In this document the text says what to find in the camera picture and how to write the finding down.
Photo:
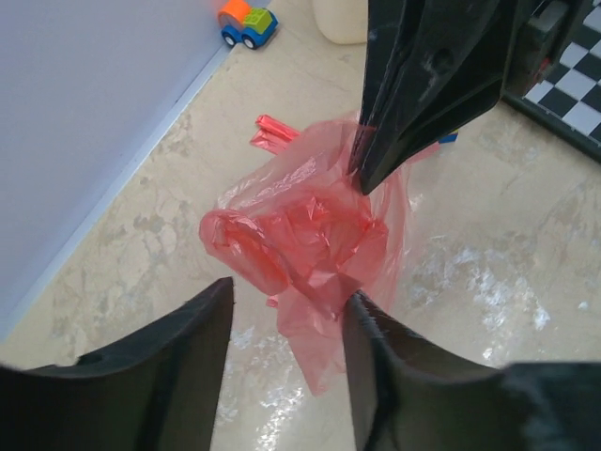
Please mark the orange green toy block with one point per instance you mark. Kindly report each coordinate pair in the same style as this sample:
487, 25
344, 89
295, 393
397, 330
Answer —
243, 24

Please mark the cream plastic trash bin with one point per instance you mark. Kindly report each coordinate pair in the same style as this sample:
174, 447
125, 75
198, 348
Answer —
342, 22

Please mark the red plastic trash bag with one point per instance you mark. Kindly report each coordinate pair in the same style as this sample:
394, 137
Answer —
301, 233

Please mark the black white checkerboard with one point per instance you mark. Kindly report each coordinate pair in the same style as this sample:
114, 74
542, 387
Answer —
567, 103

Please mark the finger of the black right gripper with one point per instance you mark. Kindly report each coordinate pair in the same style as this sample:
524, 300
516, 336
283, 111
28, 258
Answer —
385, 19

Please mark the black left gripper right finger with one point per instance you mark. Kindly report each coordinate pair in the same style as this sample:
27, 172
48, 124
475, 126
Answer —
406, 393

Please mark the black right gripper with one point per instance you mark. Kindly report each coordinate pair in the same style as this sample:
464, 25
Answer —
453, 65

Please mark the small red bag scrap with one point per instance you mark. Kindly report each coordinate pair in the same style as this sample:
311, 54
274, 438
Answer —
272, 135

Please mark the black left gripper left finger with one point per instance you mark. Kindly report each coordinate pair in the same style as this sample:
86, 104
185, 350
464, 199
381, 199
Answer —
155, 389

